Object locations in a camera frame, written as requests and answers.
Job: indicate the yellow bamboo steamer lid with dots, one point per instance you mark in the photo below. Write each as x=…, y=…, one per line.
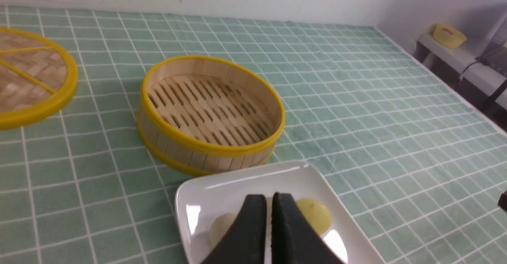
x=38, y=78

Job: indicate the white side bench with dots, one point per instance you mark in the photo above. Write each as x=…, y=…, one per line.
x=462, y=60

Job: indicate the yellow bowl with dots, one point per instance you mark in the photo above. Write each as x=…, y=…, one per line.
x=448, y=36

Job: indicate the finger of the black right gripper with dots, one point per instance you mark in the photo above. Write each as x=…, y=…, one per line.
x=502, y=201

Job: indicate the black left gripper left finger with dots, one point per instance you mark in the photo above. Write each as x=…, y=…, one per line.
x=244, y=241

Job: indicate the green checkered tablecloth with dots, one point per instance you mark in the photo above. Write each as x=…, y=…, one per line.
x=418, y=169

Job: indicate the yellow steamed bun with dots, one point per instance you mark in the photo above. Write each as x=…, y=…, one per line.
x=316, y=214

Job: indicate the white square plate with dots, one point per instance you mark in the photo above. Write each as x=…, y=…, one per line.
x=200, y=201

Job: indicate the yellow bamboo steamer basket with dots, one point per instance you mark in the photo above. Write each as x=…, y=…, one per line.
x=203, y=115

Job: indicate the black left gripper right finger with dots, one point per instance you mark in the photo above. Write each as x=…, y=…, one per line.
x=293, y=240

